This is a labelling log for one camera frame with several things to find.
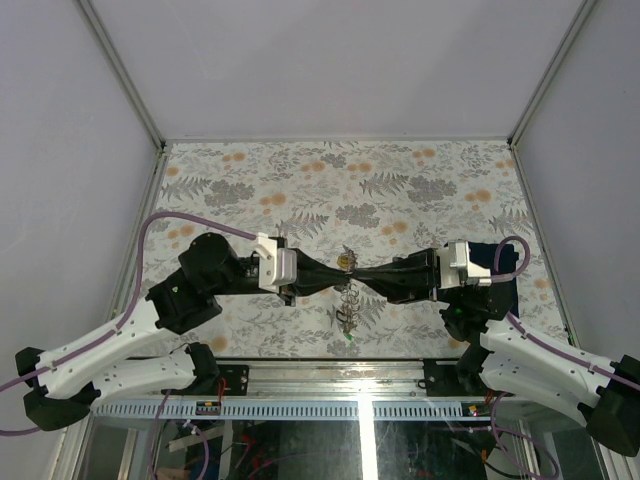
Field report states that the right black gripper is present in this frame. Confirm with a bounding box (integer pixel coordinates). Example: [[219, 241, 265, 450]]
[[351, 247, 465, 306]]

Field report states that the metal key organizer ring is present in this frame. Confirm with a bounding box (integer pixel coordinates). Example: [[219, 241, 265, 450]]
[[329, 244, 364, 346]]

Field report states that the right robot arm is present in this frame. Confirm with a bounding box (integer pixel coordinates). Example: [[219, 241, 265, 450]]
[[351, 240, 639, 457]]

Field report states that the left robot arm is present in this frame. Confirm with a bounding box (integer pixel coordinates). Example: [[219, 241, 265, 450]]
[[15, 233, 348, 431]]

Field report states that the dark blue cloth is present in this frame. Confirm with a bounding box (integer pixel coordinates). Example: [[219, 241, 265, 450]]
[[467, 240, 521, 321]]

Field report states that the floral table mat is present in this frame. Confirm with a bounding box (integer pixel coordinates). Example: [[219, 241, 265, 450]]
[[144, 141, 568, 358]]

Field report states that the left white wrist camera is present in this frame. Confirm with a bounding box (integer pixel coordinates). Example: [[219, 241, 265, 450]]
[[253, 232, 297, 294]]

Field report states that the aluminium front rail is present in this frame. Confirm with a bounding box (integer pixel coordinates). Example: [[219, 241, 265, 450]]
[[74, 359, 614, 400]]

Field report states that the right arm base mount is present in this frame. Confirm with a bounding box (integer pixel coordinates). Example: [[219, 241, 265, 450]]
[[418, 357, 502, 397]]

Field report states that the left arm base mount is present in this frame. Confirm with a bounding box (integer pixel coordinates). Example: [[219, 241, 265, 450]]
[[162, 364, 249, 397]]

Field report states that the slotted cable duct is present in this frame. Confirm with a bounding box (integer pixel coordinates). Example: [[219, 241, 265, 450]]
[[94, 398, 490, 421]]

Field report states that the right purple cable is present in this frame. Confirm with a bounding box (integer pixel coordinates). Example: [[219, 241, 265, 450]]
[[487, 235, 640, 476]]

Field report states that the purple cable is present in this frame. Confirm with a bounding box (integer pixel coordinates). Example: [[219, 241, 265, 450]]
[[0, 211, 259, 480], [487, 235, 640, 476]]

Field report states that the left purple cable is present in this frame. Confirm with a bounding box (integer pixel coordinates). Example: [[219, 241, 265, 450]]
[[0, 211, 259, 480]]

